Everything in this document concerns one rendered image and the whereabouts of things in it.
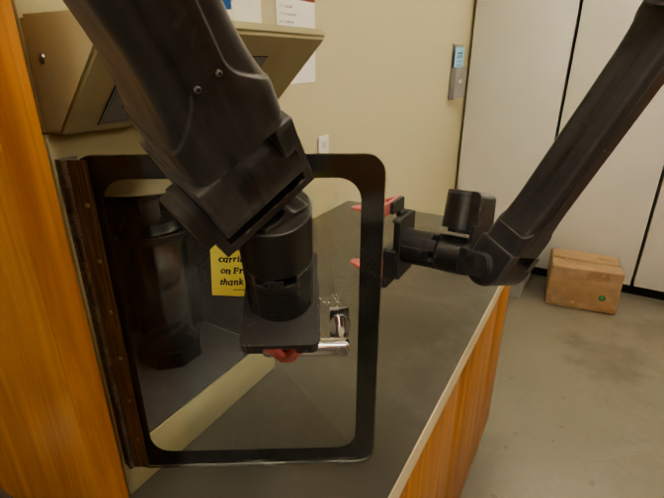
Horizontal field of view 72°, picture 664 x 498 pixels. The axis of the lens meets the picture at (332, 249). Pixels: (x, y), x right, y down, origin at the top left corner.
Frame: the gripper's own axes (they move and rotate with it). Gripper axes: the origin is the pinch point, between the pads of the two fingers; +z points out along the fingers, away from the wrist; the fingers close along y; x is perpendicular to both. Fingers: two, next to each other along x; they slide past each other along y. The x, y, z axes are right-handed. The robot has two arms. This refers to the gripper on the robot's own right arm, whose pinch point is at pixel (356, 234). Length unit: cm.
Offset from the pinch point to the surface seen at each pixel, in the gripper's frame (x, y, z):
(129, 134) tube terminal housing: 31.8, 20.0, 12.1
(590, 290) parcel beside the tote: -233, -106, -47
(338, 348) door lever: 31.2, 0.6, -13.9
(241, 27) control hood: 25.5, 30.6, 0.5
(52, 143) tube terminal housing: 40.3, 20.3, 12.1
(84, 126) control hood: 38.8, 21.9, 9.0
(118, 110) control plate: 36.0, 23.2, 7.5
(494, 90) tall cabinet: -270, 8, 34
